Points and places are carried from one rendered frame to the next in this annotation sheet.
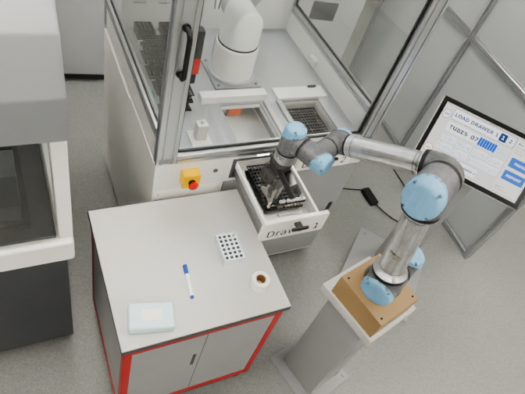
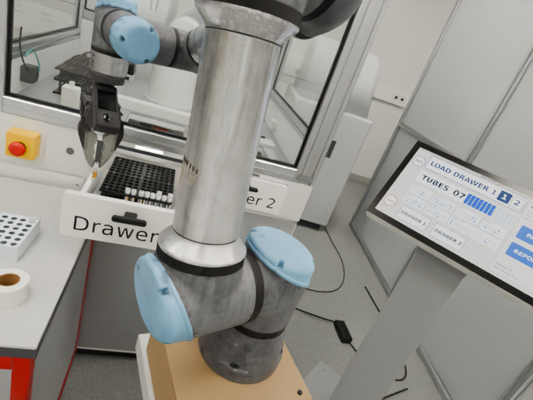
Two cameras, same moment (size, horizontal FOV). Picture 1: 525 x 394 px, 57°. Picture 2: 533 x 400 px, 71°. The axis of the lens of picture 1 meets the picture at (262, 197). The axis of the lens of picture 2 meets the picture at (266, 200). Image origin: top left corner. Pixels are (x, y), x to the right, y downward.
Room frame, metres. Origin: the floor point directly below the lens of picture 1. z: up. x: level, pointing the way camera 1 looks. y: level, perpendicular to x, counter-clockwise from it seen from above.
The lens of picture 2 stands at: (0.66, -0.68, 1.37)
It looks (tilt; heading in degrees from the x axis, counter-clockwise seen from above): 24 degrees down; 20
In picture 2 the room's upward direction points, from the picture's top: 20 degrees clockwise
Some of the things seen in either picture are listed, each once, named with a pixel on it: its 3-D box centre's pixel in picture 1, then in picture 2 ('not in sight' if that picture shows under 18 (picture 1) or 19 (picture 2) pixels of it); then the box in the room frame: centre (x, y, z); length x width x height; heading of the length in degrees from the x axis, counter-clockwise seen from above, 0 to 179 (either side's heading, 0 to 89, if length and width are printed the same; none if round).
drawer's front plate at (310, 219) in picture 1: (294, 225); (129, 224); (1.26, -0.16, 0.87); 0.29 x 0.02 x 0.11; 129
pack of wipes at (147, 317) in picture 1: (151, 316); not in sight; (0.73, 0.20, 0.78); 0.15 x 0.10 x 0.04; 117
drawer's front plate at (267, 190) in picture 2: (324, 158); (243, 191); (1.70, -0.20, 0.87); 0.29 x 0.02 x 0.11; 129
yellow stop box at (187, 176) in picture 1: (190, 178); (22, 144); (1.29, 0.29, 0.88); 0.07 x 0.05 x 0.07; 129
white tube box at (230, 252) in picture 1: (229, 248); (9, 235); (1.11, 0.05, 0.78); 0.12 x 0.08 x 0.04; 37
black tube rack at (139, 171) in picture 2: (273, 188); (139, 188); (1.41, -0.03, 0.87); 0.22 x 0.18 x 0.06; 39
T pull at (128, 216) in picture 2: (298, 226); (130, 217); (1.24, -0.17, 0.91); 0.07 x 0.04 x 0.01; 129
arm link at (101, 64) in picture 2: (284, 155); (107, 63); (1.25, -0.02, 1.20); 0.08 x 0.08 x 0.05
